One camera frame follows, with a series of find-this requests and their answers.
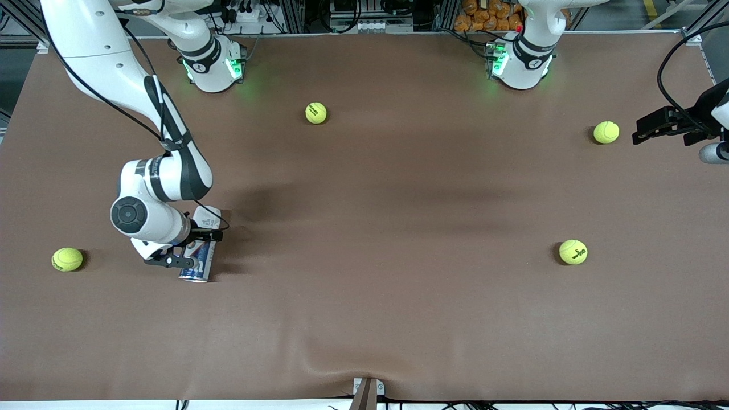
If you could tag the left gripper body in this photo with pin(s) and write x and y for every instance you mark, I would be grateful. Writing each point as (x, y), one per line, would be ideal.
(698, 116)

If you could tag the white blue tennis ball can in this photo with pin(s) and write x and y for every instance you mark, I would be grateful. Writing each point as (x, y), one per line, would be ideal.
(206, 216)

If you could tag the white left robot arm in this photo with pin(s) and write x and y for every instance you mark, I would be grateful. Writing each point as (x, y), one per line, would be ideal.
(527, 62)

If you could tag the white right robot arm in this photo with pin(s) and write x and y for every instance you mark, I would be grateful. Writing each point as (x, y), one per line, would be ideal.
(102, 57)

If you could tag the yellow tennis ball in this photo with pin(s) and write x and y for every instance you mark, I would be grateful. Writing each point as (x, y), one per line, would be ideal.
(573, 251)
(67, 259)
(606, 132)
(316, 113)

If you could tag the brown table mat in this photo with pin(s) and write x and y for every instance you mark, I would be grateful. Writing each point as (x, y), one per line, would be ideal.
(364, 296)

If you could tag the bag of orange items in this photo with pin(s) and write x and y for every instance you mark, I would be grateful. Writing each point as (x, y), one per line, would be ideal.
(490, 17)

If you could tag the white power strip black plugs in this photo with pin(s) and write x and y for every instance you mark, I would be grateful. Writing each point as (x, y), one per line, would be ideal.
(250, 14)

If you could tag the brown mounting bar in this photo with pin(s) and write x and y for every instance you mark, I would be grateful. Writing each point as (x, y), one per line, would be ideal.
(364, 398)

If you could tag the long white power strip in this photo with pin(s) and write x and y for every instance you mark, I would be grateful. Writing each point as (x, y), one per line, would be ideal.
(370, 27)

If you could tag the silver corner bracket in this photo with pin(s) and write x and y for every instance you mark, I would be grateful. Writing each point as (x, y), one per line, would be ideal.
(693, 39)
(43, 46)

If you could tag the silver metal bracket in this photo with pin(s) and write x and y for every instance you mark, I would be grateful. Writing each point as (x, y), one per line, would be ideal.
(357, 387)

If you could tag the aluminium frame post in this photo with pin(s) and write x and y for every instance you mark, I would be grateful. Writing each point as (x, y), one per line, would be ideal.
(293, 17)

